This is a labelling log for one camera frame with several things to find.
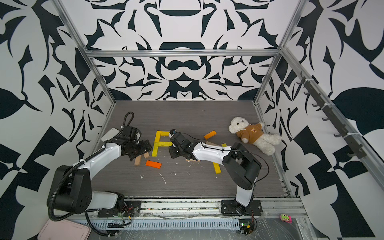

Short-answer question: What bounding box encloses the green circuit board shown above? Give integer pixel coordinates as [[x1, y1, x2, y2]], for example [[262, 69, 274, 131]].
[[239, 218, 258, 236]]

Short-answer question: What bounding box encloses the grey hook rail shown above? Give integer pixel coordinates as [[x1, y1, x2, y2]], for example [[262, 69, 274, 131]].
[[297, 76, 367, 159]]

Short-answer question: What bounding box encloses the aluminium front rail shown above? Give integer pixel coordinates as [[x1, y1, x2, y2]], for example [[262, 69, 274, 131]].
[[126, 198, 308, 219]]

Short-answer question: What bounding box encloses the white teddy bear brown shirt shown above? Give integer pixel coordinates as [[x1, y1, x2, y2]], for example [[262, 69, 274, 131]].
[[228, 117, 282, 156]]

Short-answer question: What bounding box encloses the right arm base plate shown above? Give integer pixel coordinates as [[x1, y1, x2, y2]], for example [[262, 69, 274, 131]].
[[221, 199, 263, 217]]

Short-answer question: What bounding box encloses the pink green small gadget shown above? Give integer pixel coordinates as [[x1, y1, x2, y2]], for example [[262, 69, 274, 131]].
[[280, 214, 292, 223]]

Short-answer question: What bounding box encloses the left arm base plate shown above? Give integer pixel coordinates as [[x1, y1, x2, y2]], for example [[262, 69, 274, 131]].
[[98, 200, 142, 218]]

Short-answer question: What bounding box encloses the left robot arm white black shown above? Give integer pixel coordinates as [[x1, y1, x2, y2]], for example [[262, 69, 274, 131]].
[[47, 118, 153, 222]]

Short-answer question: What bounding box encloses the orange block far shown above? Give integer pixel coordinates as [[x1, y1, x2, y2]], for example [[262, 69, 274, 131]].
[[204, 131, 217, 140]]

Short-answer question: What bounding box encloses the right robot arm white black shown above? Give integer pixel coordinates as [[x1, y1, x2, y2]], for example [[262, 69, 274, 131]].
[[169, 130, 262, 208]]

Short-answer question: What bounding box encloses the yellow block right long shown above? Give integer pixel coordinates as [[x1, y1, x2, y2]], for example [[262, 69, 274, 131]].
[[213, 163, 221, 174]]

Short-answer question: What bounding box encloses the white small device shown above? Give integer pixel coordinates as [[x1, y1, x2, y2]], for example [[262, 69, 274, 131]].
[[101, 128, 120, 142]]

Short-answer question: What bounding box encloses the red orange block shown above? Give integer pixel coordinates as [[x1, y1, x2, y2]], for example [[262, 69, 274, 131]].
[[146, 161, 162, 169]]

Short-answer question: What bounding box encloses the pink tray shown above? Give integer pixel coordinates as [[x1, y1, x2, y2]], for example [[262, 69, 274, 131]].
[[37, 220, 91, 240]]

